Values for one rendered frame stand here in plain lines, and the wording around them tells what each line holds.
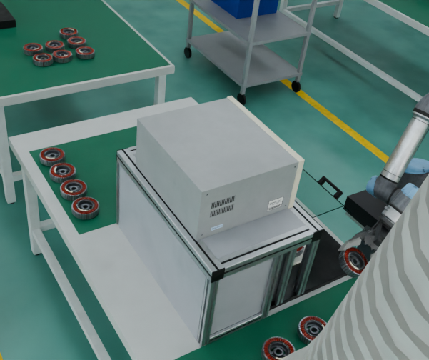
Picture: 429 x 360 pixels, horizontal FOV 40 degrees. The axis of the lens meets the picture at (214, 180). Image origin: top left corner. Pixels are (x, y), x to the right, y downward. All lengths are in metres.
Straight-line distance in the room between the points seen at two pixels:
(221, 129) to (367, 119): 3.02
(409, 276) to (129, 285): 1.82
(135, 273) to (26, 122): 2.38
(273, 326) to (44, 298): 1.42
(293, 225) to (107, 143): 1.21
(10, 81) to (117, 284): 1.57
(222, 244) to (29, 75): 1.92
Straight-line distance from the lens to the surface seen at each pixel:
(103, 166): 2.74
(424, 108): 2.29
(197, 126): 2.00
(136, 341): 2.06
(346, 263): 2.15
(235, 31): 4.65
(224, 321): 2.04
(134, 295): 2.18
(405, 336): 0.46
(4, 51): 3.72
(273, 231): 1.94
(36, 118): 4.47
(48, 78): 3.42
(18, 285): 3.25
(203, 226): 1.83
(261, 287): 2.03
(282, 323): 2.16
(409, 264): 0.43
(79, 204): 2.50
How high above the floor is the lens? 2.41
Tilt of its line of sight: 38 degrees down
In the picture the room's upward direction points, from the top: 8 degrees clockwise
